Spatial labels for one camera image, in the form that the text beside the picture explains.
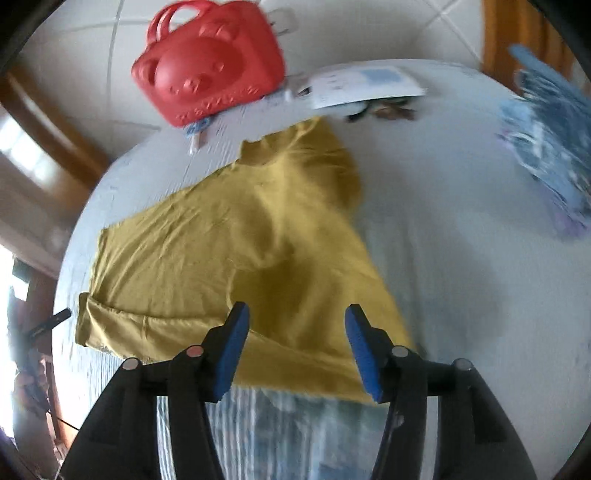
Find red bear-shaped plastic basket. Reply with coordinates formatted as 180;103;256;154
131;0;286;128

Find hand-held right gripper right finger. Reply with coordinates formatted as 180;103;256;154
344;304;539;480

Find mustard yellow t-shirt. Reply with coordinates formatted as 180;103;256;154
75;117;413;404

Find dark small items under paper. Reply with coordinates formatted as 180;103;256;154
346;98;417;123

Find small white and blue tube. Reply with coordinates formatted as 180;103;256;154
186;116;214;156

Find blue patterned cloth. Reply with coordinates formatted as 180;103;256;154
497;44;591;241

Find light striped cloth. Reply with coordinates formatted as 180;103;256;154
156;386;393;480

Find black tool handle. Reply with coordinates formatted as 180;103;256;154
26;309;73;339

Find white paper sheet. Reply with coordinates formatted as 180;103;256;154
307;63;428;110

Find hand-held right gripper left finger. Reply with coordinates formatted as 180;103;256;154
59;301;251;480

